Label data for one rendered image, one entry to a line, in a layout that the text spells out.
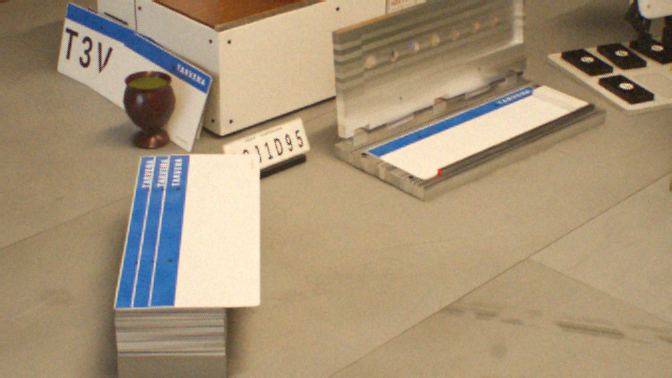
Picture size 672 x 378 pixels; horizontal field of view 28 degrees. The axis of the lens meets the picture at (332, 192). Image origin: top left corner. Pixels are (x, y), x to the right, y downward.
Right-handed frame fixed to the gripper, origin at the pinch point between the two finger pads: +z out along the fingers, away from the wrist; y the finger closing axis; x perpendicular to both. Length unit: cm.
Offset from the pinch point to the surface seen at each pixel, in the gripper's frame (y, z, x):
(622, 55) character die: -8.2, 1.3, -0.1
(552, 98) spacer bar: -33.1, 2.9, -12.6
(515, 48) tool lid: -34.1, -4.6, -3.3
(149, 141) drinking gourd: -100, 1, 4
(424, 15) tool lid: -55, -14, -9
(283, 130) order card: -82, 0, -9
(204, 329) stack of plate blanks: -116, 8, -58
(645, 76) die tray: -8.8, 4.1, -7.3
